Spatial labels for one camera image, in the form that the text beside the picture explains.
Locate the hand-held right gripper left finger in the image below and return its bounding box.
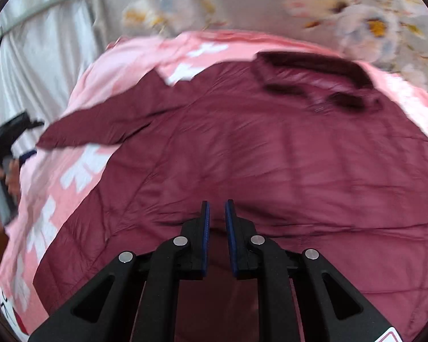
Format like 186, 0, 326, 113
28, 200, 210, 342

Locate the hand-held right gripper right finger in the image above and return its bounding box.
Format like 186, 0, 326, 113
225, 199, 393, 342

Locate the maroon puffer jacket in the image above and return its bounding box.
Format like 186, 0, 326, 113
32, 52, 428, 342

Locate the person's left hand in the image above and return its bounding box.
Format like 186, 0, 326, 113
0, 163, 23, 231

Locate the white cloth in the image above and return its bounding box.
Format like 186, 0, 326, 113
0, 0, 106, 143

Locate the pink printed blanket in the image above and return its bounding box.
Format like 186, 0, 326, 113
0, 30, 428, 333

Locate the grey floral bed sheet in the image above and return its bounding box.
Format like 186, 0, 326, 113
80, 0, 428, 97

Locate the metal rail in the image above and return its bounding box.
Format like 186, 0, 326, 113
0, 0, 83, 55

